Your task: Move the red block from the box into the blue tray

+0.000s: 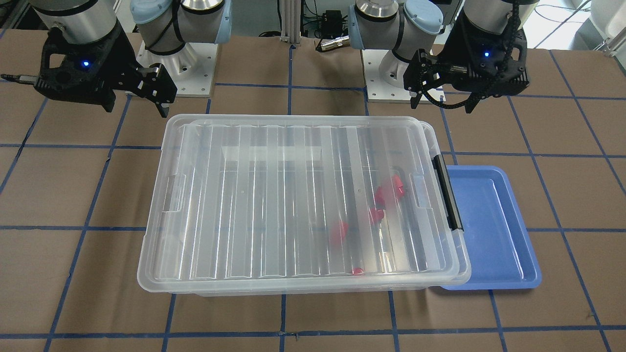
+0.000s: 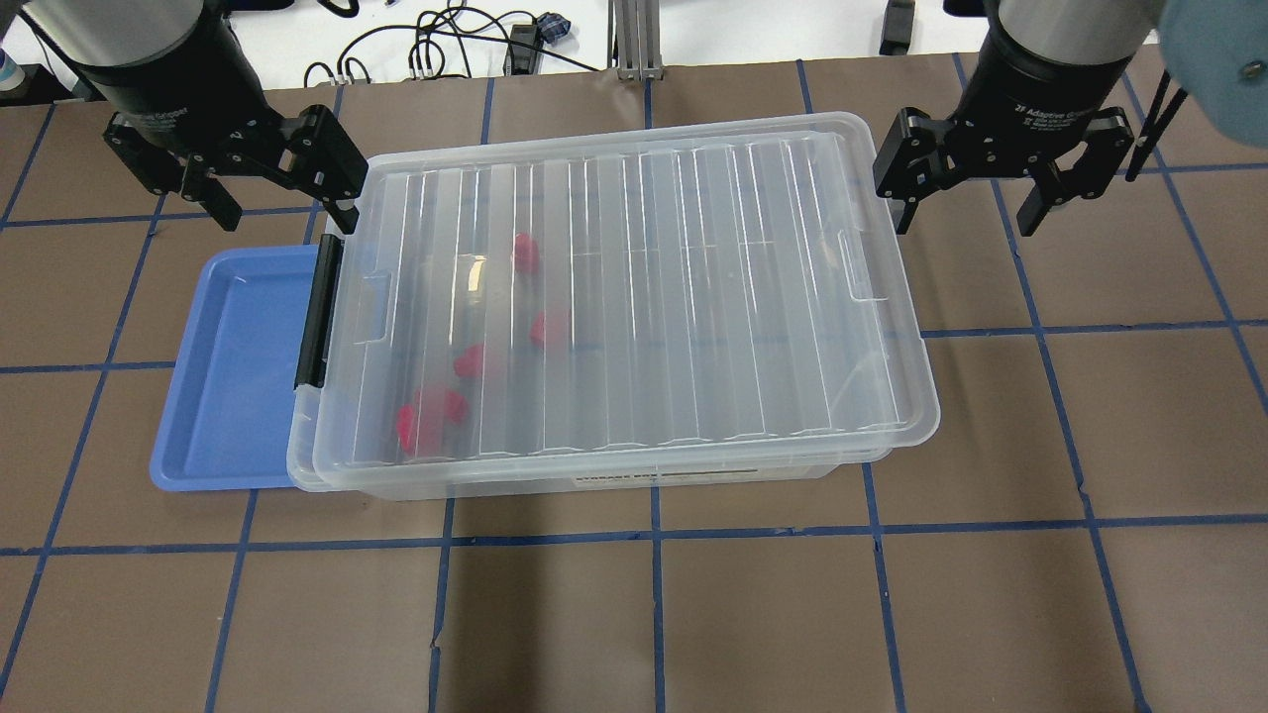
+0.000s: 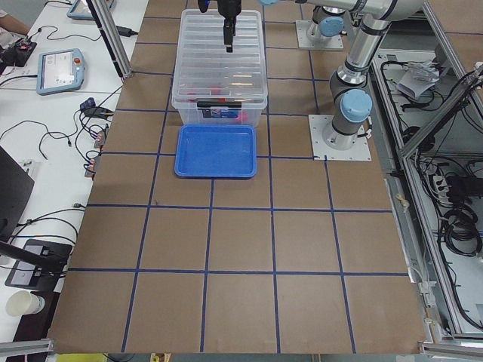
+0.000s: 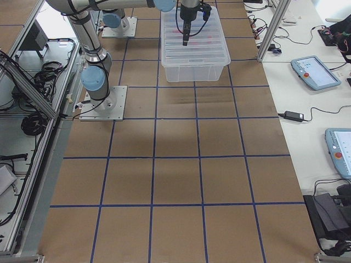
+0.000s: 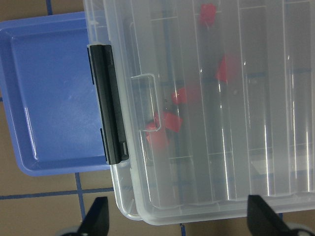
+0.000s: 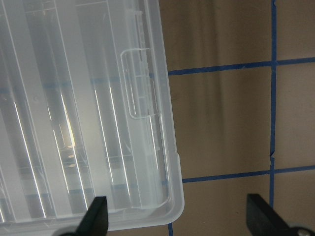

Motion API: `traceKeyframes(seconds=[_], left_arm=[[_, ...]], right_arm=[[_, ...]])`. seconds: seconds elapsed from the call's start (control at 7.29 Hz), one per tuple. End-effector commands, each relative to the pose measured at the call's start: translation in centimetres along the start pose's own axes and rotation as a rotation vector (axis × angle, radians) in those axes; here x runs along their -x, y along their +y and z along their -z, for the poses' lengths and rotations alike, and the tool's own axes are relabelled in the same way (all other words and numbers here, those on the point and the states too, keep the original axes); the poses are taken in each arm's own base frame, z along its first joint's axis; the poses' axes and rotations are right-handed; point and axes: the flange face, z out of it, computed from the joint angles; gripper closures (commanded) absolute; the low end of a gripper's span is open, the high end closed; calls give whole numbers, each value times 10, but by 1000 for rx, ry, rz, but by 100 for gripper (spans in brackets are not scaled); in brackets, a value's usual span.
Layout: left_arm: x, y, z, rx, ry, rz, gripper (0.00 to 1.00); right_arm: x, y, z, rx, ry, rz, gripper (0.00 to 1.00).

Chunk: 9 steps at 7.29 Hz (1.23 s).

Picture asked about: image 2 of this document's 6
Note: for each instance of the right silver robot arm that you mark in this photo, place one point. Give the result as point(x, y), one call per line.
point(1213, 52)

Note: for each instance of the clear plastic box lid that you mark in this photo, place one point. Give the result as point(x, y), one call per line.
point(796, 172)

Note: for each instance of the clear plastic storage box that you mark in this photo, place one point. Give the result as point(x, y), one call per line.
point(695, 353)

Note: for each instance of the red block front left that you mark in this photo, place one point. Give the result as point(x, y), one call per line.
point(418, 433)

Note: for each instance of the black power adapter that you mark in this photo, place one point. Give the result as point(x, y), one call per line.
point(897, 27)

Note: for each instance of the blue plastic tray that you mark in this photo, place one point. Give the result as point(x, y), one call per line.
point(226, 420)

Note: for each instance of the red block middle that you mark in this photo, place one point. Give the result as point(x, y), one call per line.
point(551, 330)

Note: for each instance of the aluminium frame post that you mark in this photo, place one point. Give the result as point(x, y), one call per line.
point(634, 36)

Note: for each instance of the red block front right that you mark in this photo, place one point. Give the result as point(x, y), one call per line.
point(442, 405)

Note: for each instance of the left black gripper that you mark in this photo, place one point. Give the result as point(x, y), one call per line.
point(166, 87)

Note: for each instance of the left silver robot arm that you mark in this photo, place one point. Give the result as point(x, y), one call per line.
point(92, 35)

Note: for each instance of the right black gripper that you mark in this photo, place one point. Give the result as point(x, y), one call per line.
point(1048, 87)

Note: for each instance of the red block top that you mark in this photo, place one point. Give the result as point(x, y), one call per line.
point(525, 254)

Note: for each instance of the red block moved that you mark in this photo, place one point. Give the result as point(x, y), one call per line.
point(472, 363)

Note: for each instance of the black box handle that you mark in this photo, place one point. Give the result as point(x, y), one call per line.
point(314, 347)

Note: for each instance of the red block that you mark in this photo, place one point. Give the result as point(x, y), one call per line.
point(525, 254)
point(418, 433)
point(442, 405)
point(551, 330)

